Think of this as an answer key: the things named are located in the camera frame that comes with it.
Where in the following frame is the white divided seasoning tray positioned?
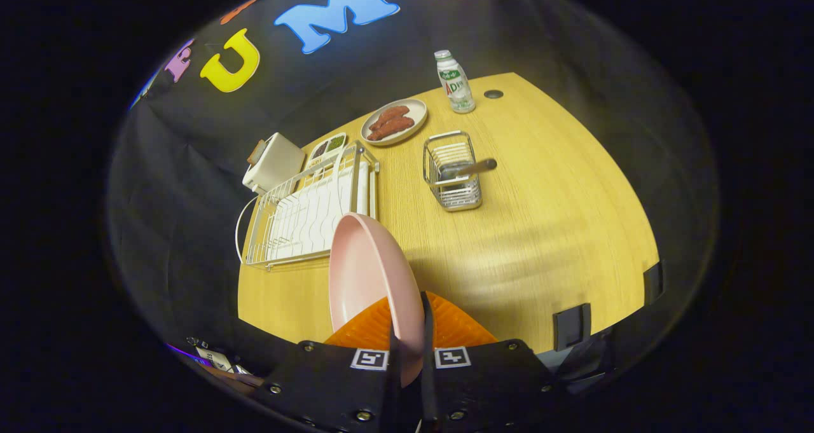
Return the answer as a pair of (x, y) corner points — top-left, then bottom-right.
(305, 132), (348, 170)

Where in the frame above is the white power cable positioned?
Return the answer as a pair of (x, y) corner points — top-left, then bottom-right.
(235, 195), (256, 265)

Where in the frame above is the white toaster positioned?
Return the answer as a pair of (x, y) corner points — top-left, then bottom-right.
(242, 132), (307, 195)

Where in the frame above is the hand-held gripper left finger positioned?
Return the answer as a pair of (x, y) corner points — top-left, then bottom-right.
(251, 296), (404, 433)

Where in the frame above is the metal wire basket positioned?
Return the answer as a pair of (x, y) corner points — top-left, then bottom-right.
(422, 130), (483, 212)

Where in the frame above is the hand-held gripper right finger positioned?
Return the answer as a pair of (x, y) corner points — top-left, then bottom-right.
(420, 291), (560, 433)

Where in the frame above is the white wire dish rack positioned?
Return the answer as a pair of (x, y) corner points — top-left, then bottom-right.
(245, 142), (380, 272)

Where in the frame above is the white green-label bottle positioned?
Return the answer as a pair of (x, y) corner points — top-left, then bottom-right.
(434, 50), (476, 114)

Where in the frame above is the black table edge bracket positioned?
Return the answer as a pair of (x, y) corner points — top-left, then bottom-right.
(643, 261), (664, 305)
(552, 303), (592, 352)

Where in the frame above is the pink plate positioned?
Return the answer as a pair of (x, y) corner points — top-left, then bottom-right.
(328, 212), (425, 388)

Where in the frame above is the dark-handled metal spoon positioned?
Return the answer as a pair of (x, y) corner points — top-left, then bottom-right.
(439, 158), (498, 182)

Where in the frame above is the white label strip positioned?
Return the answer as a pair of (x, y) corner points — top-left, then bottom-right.
(191, 346), (252, 376)

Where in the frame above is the black backdrop cloth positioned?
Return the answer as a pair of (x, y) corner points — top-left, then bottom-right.
(105, 0), (719, 383)

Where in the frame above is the beige plate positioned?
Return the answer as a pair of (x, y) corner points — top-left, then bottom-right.
(361, 98), (429, 147)

